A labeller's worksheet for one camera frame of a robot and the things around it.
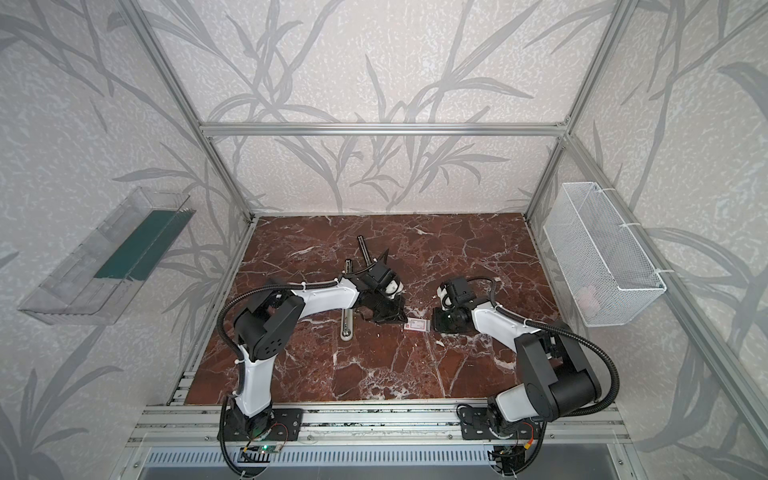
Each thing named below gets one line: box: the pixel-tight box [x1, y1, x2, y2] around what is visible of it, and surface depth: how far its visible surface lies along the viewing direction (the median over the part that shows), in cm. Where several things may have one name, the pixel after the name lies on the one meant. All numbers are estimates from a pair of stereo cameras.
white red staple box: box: [404, 317, 431, 333], surface depth 92 cm
